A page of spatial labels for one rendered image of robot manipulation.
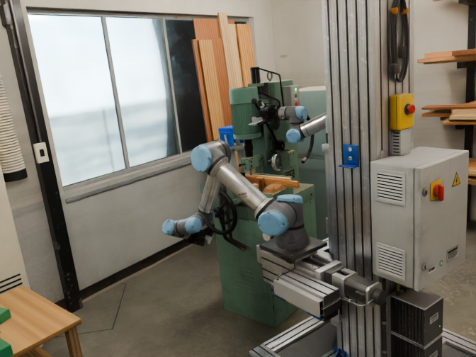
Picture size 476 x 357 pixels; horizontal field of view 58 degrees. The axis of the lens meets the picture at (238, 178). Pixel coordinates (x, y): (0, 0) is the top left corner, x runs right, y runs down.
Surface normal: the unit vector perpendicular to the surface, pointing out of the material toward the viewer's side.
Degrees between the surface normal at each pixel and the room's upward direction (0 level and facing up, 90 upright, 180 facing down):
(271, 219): 95
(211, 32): 87
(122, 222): 90
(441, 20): 90
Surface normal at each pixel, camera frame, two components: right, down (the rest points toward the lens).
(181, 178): 0.78, 0.08
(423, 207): 0.59, 0.14
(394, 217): -0.80, 0.22
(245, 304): -0.63, 0.25
